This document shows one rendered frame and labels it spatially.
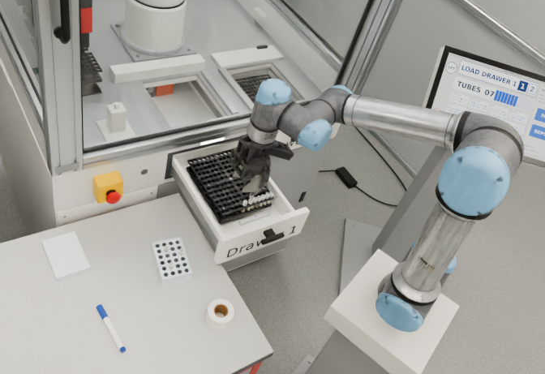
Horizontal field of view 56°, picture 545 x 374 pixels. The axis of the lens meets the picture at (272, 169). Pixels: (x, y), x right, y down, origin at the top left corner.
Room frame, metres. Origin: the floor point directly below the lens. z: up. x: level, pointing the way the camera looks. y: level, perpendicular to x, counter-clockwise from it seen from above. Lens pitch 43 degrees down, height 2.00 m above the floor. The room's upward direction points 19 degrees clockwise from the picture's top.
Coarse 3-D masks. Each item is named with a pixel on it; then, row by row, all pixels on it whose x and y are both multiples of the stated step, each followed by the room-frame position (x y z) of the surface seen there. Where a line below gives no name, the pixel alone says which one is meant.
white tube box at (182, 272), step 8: (160, 240) 0.85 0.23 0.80; (168, 240) 0.86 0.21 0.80; (176, 240) 0.87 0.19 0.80; (152, 248) 0.82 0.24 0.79; (160, 248) 0.82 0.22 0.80; (176, 248) 0.84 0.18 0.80; (184, 248) 0.85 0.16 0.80; (152, 256) 0.81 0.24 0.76; (160, 256) 0.80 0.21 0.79; (168, 256) 0.81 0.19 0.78; (176, 256) 0.81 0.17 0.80; (184, 256) 0.82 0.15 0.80; (160, 264) 0.77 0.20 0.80; (168, 264) 0.78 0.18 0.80; (176, 264) 0.79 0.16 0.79; (184, 264) 0.81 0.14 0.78; (160, 272) 0.75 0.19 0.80; (168, 272) 0.76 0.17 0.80; (176, 272) 0.77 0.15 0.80; (184, 272) 0.78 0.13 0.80; (160, 280) 0.74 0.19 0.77; (168, 280) 0.74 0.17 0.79; (176, 280) 0.75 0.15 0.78; (184, 280) 0.77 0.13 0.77
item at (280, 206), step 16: (224, 144) 1.21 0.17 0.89; (176, 160) 1.07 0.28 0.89; (176, 176) 1.04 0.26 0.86; (192, 192) 0.97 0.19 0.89; (272, 192) 1.09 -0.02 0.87; (192, 208) 0.96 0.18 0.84; (208, 208) 0.98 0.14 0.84; (272, 208) 1.06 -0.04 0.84; (288, 208) 1.04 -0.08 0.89; (208, 224) 0.90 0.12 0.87; (224, 224) 0.94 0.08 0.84
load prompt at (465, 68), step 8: (464, 64) 1.72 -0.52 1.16; (472, 64) 1.72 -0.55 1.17; (464, 72) 1.70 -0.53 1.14; (472, 72) 1.71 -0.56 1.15; (480, 72) 1.71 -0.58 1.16; (488, 72) 1.72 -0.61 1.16; (496, 72) 1.73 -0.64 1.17; (480, 80) 1.70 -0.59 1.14; (488, 80) 1.70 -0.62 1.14; (496, 80) 1.71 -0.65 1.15; (504, 80) 1.72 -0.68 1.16; (512, 80) 1.72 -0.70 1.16; (520, 80) 1.73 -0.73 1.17; (528, 80) 1.74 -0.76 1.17; (512, 88) 1.71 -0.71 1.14; (520, 88) 1.72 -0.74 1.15; (528, 88) 1.72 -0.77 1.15; (536, 88) 1.73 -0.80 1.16
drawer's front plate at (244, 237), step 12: (288, 216) 0.97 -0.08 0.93; (300, 216) 1.00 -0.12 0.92; (252, 228) 0.89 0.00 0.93; (264, 228) 0.91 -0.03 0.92; (276, 228) 0.94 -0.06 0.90; (288, 228) 0.98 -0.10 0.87; (300, 228) 1.01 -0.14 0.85; (228, 240) 0.83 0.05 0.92; (240, 240) 0.86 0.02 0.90; (252, 240) 0.89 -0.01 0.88; (276, 240) 0.96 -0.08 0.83; (216, 252) 0.82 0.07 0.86
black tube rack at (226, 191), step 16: (192, 160) 1.08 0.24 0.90; (208, 160) 1.11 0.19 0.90; (224, 160) 1.13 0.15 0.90; (192, 176) 1.05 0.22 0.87; (208, 176) 1.05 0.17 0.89; (224, 176) 1.07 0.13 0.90; (208, 192) 0.98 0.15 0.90; (224, 192) 1.00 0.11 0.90; (240, 192) 1.02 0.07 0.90; (224, 208) 0.94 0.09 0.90; (256, 208) 1.01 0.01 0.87
